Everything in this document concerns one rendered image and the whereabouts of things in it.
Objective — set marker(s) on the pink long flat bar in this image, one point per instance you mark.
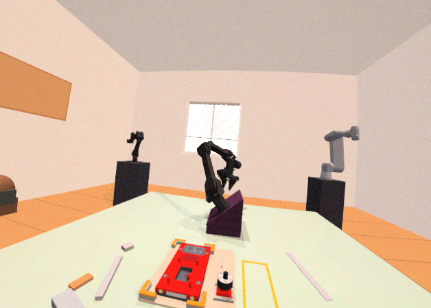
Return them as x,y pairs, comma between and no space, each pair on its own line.
104,286

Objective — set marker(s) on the pale pink flat bar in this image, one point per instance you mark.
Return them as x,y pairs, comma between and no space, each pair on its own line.
310,278

